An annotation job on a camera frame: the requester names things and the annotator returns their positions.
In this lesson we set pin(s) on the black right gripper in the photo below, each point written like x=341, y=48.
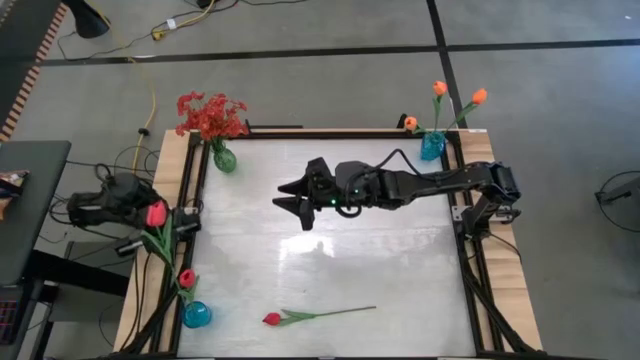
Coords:
x=350, y=185

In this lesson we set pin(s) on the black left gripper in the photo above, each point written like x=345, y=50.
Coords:
x=127, y=192

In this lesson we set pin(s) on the red artificial tulip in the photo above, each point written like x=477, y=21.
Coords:
x=156, y=214
x=272, y=318
x=187, y=278

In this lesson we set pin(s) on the orange artificial tulip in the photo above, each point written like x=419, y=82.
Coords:
x=480, y=96
x=440, y=88
x=411, y=122

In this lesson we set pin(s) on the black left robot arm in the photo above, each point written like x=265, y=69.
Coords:
x=85, y=210

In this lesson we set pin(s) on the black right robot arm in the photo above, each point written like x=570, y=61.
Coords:
x=450, y=182

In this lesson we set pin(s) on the green glass vase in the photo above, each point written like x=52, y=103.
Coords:
x=225, y=159

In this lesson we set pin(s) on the round teal glass vase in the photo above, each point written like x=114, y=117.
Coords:
x=196, y=315

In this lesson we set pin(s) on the tall blue glass vase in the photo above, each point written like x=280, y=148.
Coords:
x=432, y=147

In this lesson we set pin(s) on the black desk support bar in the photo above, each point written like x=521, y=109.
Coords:
x=75, y=272

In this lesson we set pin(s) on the dark grey desk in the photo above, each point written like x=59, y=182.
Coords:
x=30, y=215

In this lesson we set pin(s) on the colourful snack bag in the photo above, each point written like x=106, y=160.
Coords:
x=11, y=181

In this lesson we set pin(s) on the backlit keyboard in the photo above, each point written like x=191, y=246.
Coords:
x=9, y=322

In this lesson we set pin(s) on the black mat orange striped edge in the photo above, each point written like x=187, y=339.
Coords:
x=20, y=30

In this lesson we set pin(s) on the black metal table frame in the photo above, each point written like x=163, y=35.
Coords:
x=325, y=135

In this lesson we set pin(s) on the black bracket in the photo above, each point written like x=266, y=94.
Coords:
x=403, y=122

